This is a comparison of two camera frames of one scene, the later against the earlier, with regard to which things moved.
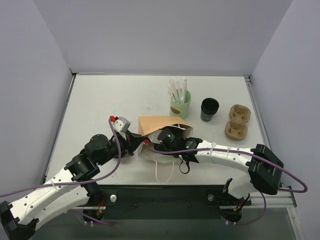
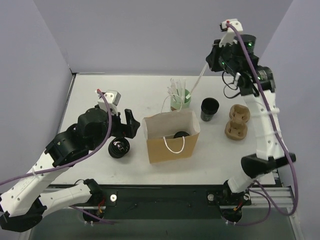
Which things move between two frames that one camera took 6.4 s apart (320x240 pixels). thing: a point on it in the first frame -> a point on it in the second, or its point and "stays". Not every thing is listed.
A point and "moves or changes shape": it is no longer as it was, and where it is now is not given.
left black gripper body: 130,143 -> 124,125
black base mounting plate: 168,201 stays
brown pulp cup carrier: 236,128 stays
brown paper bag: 150,127 moves or changes shape
